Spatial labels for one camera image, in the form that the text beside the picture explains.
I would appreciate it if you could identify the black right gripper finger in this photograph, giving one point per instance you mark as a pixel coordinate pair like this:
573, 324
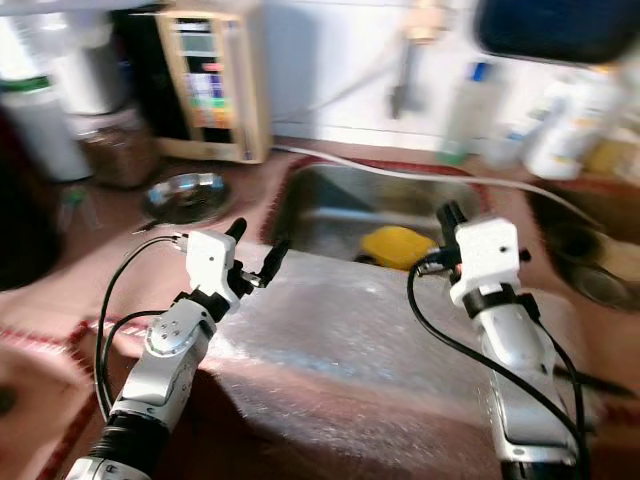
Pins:
454, 222

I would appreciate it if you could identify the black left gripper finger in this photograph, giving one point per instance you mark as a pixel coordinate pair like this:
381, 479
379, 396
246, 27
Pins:
237, 231
274, 262

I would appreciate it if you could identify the yellow plastic bowl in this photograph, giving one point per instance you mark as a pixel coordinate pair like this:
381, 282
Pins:
400, 246

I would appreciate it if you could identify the silver right arm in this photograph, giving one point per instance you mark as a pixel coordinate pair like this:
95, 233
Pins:
525, 380

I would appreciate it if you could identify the silver left arm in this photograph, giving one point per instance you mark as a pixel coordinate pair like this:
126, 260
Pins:
160, 380

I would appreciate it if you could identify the steel bowl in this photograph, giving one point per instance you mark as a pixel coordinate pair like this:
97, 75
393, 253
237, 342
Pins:
185, 198

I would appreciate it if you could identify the clear thin tube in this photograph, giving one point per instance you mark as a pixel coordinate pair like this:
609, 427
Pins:
410, 175

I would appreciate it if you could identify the clear plastic cup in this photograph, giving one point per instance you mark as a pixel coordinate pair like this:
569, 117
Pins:
505, 145

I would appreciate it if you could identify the clear bottle blue cap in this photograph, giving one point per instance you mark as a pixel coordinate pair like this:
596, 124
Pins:
470, 110

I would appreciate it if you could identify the clear bubble wrap sheet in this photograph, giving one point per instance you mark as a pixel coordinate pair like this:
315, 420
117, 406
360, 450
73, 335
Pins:
360, 370

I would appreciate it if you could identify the small steel sink basin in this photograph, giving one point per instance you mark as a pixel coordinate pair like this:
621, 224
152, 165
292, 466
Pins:
590, 250

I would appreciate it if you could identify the brown powder jar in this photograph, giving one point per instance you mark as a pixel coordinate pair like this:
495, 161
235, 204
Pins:
120, 155

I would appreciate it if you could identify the beige water ionizer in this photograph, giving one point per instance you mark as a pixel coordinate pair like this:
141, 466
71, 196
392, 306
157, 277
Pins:
210, 85

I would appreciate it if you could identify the white dish soap bottle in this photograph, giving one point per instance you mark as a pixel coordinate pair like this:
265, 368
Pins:
575, 125

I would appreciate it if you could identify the steel faucet pipe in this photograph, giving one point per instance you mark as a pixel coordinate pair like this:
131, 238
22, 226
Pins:
405, 70

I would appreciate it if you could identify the black electric kettle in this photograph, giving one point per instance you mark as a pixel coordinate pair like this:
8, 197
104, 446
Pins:
25, 210

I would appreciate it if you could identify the green white tongs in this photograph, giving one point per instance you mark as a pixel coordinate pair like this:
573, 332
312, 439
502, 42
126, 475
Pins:
75, 205

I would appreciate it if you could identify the black tape strip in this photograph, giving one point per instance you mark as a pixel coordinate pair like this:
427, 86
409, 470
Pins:
580, 382

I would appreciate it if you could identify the dark stone pestle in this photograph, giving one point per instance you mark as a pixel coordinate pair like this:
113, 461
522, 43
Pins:
5, 400

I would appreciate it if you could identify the beige faucet diverter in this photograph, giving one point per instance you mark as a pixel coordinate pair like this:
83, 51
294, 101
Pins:
435, 20

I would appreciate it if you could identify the white jug green lid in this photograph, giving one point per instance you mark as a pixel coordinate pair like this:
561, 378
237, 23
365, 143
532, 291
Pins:
45, 130

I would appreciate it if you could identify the dark framed tray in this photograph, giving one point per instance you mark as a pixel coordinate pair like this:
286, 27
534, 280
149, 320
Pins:
555, 30

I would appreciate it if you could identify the translucent grey canister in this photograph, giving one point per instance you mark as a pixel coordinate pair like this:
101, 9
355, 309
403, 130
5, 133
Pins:
85, 65

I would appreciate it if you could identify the white labelled bottle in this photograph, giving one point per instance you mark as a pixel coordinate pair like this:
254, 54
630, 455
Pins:
20, 45

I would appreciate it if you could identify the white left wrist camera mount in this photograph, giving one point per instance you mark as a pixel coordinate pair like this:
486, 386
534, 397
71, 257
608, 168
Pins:
212, 265

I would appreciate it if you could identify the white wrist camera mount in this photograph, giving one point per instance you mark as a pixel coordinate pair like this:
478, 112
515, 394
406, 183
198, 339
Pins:
490, 260
212, 265

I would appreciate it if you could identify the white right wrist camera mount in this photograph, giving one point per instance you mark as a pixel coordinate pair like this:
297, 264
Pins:
490, 260

